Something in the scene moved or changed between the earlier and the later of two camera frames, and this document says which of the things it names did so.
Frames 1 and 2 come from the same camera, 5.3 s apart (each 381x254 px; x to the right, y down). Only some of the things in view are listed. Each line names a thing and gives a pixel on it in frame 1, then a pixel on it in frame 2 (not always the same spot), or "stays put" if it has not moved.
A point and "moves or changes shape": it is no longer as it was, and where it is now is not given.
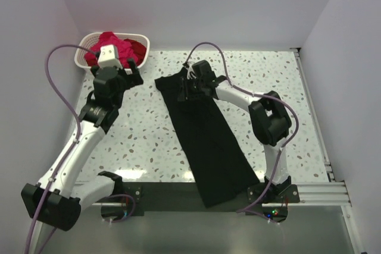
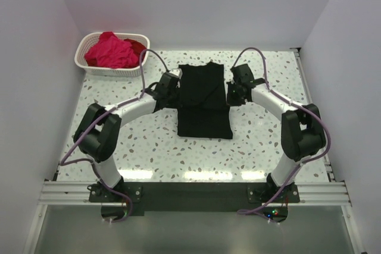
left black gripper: (134, 74) to (173, 93)
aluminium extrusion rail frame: (333, 194) stays put
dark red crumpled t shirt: (139, 49) stays put
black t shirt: (217, 168) moves or changes shape
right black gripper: (184, 88) to (233, 94)
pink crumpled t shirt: (124, 49) stays put
